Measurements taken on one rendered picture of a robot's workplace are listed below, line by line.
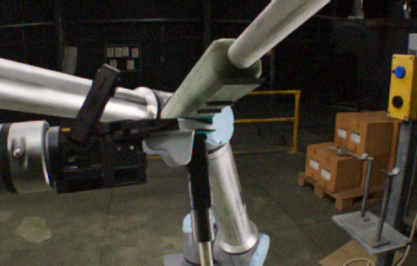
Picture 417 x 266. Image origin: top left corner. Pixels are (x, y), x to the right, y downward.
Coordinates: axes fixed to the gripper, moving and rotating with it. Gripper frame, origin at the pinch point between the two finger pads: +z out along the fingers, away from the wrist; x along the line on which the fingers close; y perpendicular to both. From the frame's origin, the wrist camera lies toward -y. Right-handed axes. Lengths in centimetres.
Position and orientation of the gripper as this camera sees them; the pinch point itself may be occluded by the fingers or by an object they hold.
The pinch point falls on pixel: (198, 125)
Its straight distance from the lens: 45.8
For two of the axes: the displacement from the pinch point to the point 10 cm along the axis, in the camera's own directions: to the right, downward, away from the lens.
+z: 9.4, -0.9, 3.3
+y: 1.4, 9.8, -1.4
